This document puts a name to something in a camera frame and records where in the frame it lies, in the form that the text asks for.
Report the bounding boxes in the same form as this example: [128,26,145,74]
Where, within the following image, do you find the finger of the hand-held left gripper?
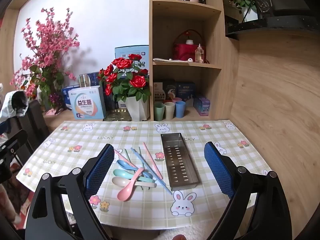
[0,129,28,165]

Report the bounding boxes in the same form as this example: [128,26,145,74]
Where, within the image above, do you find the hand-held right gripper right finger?
[204,141,292,240]

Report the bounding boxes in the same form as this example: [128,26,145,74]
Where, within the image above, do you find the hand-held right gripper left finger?
[24,144,115,240]

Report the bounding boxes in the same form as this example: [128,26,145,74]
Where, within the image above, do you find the teal plastic spoon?
[113,169,154,183]

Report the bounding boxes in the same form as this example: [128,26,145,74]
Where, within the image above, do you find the white plastic spoon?
[112,177,157,188]

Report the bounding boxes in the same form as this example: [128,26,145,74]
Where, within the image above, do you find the blue plastic spoon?
[116,159,153,179]

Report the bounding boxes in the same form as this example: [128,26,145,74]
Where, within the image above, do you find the pink chopstick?
[143,142,163,180]
[114,149,139,168]

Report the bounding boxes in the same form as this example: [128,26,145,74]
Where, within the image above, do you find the pink plastic spoon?
[117,167,145,202]

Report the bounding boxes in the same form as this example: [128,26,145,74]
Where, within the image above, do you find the perforated metal utensil tray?
[160,132,202,190]

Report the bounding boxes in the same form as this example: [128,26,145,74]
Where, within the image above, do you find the blue chopstick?
[131,147,173,195]

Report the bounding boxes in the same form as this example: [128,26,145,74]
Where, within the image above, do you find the black chair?
[19,99,50,165]

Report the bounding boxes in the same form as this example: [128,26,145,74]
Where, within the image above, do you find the black and white cloth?
[0,90,29,120]

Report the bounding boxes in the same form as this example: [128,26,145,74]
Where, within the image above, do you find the green gold patterned tin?
[104,109,132,122]

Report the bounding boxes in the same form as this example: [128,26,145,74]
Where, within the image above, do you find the purple flower bunch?
[50,94,63,108]

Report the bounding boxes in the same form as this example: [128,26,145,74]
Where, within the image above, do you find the checked bunny print tablecloth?
[16,119,269,230]

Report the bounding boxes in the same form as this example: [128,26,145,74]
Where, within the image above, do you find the white and blue carton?
[68,85,107,120]

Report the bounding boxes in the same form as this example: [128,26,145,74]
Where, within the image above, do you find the purple box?
[193,95,212,117]

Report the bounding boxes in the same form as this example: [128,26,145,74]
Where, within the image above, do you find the blue plastic cup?
[175,101,186,118]

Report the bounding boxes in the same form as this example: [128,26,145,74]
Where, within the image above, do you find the beige plastic cup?
[164,102,176,120]

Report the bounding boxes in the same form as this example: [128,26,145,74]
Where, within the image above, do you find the green plastic cup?
[154,102,165,121]

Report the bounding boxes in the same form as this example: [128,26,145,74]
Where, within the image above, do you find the dark blue starry box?
[176,82,196,103]

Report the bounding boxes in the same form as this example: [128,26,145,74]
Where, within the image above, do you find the steel cup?
[79,74,91,88]

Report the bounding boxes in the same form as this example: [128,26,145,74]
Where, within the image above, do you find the wooden shelf unit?
[149,0,240,122]

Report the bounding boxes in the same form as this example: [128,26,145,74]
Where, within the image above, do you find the potted red rose plant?
[97,54,152,122]

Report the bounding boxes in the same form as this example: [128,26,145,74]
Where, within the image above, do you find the dark box with figure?
[162,80,177,100]

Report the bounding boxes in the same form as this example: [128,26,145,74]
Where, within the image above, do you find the white and orange box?
[153,81,165,103]

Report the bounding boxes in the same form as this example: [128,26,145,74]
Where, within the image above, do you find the pink blossom tree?
[10,7,80,113]

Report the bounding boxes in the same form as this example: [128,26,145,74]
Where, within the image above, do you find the glass bottle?
[195,44,204,63]

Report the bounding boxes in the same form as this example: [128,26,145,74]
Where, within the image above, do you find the large blue and white box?
[115,45,150,75]

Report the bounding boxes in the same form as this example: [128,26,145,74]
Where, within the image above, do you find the flat paper stack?
[153,58,190,63]

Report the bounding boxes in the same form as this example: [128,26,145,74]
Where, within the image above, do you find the red basket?
[173,30,206,62]

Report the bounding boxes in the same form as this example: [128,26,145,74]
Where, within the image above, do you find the black speckled countertop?
[225,15,320,40]

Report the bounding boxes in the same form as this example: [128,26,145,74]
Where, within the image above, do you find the dark glass container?
[255,0,273,19]

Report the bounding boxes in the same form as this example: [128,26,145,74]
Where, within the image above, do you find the black appliance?
[269,0,310,18]

